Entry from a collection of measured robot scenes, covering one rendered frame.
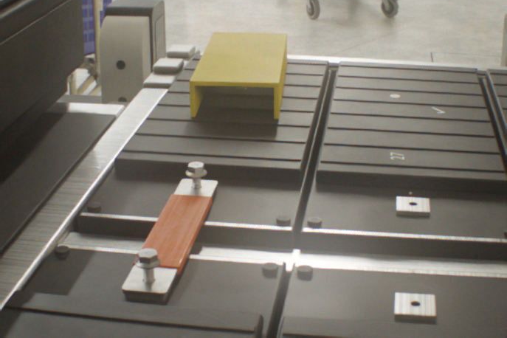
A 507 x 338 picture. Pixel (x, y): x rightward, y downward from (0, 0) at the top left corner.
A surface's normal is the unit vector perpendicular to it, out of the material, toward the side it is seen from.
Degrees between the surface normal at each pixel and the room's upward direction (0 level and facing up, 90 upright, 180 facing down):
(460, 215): 0
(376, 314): 0
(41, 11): 90
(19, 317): 0
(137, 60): 90
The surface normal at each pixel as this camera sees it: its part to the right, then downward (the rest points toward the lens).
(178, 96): 0.00, -0.93
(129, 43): -0.14, 0.00
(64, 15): 0.99, 0.05
